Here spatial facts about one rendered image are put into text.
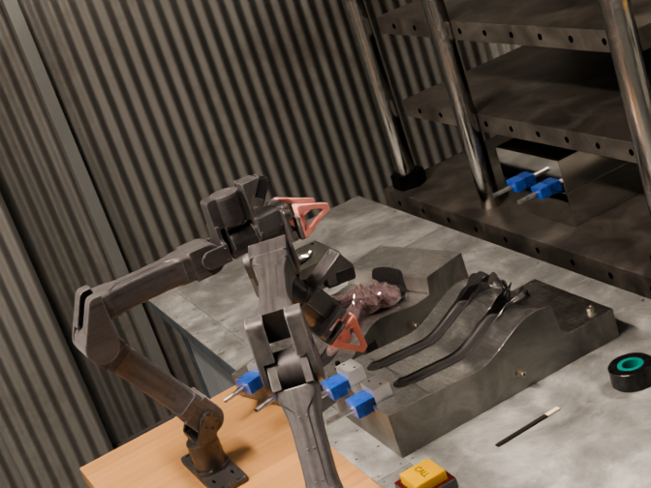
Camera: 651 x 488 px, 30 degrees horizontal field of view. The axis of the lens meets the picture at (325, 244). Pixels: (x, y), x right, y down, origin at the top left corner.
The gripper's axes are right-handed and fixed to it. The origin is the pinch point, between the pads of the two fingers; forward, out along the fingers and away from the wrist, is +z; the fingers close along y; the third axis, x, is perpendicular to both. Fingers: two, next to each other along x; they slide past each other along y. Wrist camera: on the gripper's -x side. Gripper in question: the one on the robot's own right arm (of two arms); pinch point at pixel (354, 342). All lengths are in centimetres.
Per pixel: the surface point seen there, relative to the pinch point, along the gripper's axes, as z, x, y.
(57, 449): 44, 76, 185
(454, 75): 25, -73, 79
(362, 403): 7.5, 8.0, -2.4
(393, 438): 13.6, 9.7, -7.9
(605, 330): 38.6, -30.5, -8.7
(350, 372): 8.0, 4.6, 7.9
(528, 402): 29.6, -9.9, -13.1
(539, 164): 45, -64, 54
